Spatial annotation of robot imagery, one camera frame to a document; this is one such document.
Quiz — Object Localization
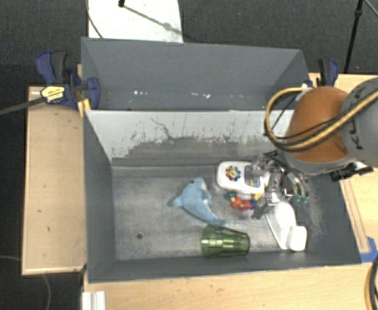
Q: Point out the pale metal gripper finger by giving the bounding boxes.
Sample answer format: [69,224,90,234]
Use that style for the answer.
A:
[245,163,268,178]
[251,194,276,220]

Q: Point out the white toy with colourful beads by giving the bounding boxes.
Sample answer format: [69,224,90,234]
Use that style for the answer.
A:
[216,160,271,211]

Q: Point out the white plastic bottle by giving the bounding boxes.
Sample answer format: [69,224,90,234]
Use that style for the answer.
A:
[264,201,308,252]

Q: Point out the green plastic cup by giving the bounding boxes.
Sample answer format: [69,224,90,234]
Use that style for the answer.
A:
[201,223,251,259]

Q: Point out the blue toy dolphin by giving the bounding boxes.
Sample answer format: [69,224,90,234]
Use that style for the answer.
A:
[171,176,228,227]

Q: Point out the grey metal bin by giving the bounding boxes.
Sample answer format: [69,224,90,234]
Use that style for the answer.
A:
[80,36,363,284]

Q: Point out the pale wood board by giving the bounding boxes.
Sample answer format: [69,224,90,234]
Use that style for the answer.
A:
[21,85,88,276]

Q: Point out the black cylinder on white bracket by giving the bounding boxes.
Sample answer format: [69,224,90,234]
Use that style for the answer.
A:
[329,161,375,182]

